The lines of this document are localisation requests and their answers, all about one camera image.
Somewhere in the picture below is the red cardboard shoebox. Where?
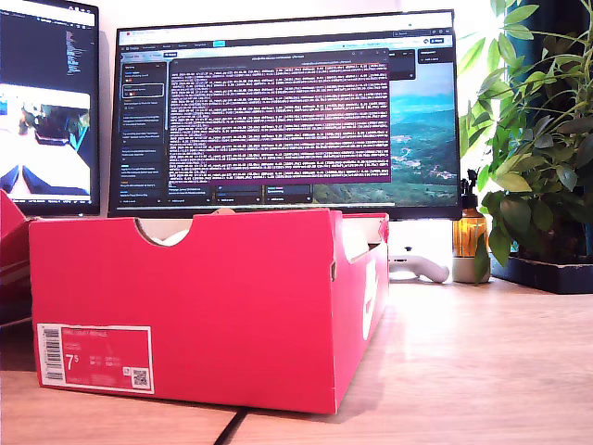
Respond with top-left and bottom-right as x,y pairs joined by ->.
28,208 -> 391,415

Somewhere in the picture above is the small black computer monitor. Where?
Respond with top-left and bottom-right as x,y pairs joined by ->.
0,0 -> 101,217

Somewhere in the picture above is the white game controller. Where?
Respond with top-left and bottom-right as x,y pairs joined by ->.
387,247 -> 451,284

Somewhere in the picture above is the red shoebox lid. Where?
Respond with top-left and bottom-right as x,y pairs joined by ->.
0,188 -> 33,326

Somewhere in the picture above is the large black computer monitor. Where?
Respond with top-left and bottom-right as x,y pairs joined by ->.
107,9 -> 464,222

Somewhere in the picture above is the dark teal curtain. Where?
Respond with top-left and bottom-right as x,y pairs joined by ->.
505,0 -> 593,66

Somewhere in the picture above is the black cable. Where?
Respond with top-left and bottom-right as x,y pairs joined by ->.
213,410 -> 251,445

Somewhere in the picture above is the amber pump bottle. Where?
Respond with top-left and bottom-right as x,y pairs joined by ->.
451,168 -> 492,285

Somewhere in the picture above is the green leafy houseplant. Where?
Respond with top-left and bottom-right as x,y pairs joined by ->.
458,0 -> 593,269

